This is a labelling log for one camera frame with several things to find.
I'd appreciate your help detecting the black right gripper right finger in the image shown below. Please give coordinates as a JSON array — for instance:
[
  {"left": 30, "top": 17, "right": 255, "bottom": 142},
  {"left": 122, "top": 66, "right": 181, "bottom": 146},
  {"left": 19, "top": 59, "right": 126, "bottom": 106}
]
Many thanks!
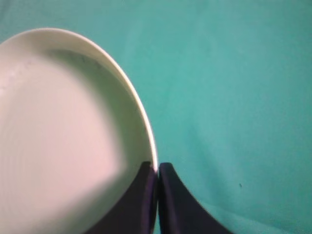
[{"left": 158, "top": 162, "right": 231, "bottom": 234}]

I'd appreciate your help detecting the cream round plastic plate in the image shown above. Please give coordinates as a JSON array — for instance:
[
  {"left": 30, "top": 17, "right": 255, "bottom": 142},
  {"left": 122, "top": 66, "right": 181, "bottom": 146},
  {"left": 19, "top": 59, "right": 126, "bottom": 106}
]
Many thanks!
[{"left": 0, "top": 28, "right": 158, "bottom": 234}]

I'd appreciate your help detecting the green cloth backdrop and tablecloth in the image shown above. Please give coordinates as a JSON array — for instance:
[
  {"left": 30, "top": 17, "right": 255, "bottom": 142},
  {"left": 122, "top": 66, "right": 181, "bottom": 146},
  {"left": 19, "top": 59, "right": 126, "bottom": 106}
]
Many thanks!
[{"left": 0, "top": 0, "right": 312, "bottom": 234}]

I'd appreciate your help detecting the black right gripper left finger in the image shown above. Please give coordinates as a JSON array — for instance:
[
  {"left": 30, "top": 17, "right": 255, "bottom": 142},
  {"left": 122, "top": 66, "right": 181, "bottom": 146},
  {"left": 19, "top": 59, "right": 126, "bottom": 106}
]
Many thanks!
[{"left": 86, "top": 161, "right": 156, "bottom": 234}]

